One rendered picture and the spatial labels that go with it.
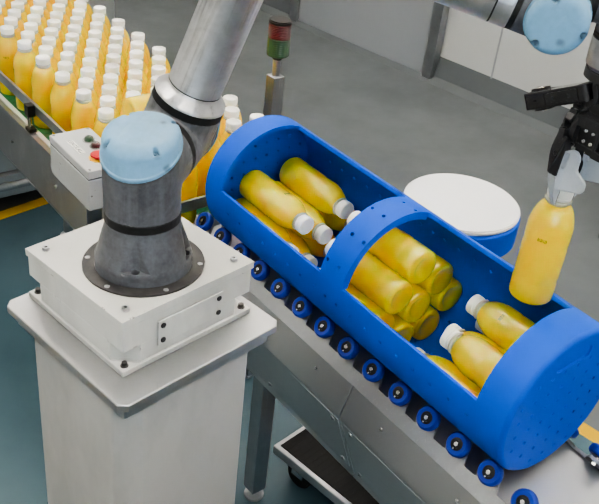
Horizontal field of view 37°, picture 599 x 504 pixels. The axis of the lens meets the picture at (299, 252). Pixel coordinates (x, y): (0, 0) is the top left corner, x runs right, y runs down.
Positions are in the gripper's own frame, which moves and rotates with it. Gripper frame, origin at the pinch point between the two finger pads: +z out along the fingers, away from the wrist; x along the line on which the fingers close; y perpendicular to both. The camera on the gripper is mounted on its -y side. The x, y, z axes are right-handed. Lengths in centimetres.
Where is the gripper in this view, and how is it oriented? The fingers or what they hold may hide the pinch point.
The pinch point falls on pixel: (561, 190)
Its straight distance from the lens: 139.6
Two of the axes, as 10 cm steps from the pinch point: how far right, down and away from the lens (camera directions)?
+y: 6.0, 4.9, -6.3
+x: 7.9, -2.7, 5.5
